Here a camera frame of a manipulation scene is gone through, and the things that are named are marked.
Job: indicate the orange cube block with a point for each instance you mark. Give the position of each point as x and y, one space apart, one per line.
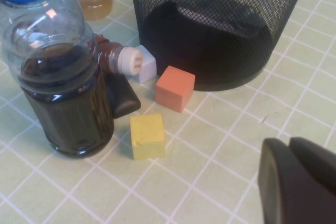
173 90

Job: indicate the small brown-label white-cap bottle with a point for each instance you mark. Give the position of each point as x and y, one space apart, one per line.
110 53

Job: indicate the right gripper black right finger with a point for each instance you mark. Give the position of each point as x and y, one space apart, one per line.
315 158

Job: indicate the white cube block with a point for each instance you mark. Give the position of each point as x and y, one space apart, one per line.
148 69

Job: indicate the yellow cube block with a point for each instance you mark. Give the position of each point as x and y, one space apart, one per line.
147 134

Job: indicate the black oblong case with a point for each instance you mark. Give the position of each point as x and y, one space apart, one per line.
123 98

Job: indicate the green checkered tablecloth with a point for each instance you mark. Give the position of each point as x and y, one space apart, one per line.
210 169

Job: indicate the blue-cap bottle with dark liquid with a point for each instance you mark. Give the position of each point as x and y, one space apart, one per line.
71 103

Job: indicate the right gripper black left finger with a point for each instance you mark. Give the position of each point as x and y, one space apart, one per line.
283 190

